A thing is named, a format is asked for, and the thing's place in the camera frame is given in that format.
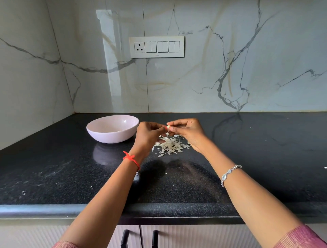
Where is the white wall switch panel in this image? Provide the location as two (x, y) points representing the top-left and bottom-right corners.
(129, 36), (185, 59)

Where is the pink right sleeve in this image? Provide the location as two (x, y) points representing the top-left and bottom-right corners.
(273, 224), (327, 248)

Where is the person's right hand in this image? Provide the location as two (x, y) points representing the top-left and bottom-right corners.
(166, 118), (213, 154)

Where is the white ceramic bowl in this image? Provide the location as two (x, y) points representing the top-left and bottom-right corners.
(86, 115), (139, 144)

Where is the pink sleeve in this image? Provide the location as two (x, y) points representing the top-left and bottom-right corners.
(52, 240), (80, 248)
(273, 224), (327, 248)

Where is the red thread wristband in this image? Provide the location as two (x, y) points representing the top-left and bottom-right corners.
(123, 151), (141, 171)

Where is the pink left sleeve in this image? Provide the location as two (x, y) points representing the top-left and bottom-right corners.
(52, 240), (80, 248)

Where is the person's left hand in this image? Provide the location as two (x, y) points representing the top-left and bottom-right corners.
(130, 121), (168, 160)

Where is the silver bead bracelet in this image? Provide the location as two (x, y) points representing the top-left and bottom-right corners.
(221, 165), (242, 188)

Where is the pile of garlic peels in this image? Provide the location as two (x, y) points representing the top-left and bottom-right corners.
(152, 133), (191, 157)

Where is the white cabinet door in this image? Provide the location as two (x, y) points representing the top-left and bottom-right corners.
(141, 224), (327, 248)
(0, 225), (141, 248)

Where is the person's right forearm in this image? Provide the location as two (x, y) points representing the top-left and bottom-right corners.
(199, 142), (304, 248)

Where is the person's left forearm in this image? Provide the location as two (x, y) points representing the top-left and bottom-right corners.
(59, 151), (149, 248)

